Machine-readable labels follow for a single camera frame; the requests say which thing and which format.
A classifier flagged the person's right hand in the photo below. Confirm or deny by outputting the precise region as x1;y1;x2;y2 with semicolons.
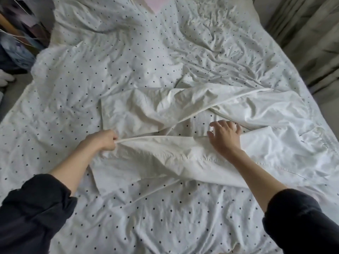
207;120;245;159

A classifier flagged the person's left hand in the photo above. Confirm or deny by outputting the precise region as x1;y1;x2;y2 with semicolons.
82;129;120;154

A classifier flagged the cream white jacket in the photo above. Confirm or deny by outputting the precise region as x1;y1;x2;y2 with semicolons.
89;83;339;198

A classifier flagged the person's left forearm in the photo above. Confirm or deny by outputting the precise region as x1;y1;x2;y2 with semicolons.
0;140;104;254

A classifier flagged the person's right forearm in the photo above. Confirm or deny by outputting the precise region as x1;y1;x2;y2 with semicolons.
228;150;339;254

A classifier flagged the white dotted bed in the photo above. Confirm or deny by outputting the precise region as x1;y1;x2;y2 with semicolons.
0;0;339;254

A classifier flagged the blue patterned bag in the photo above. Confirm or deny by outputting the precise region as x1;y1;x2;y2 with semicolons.
0;33;38;69

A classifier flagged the pink pillow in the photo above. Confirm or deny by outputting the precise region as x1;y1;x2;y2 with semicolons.
140;0;174;14

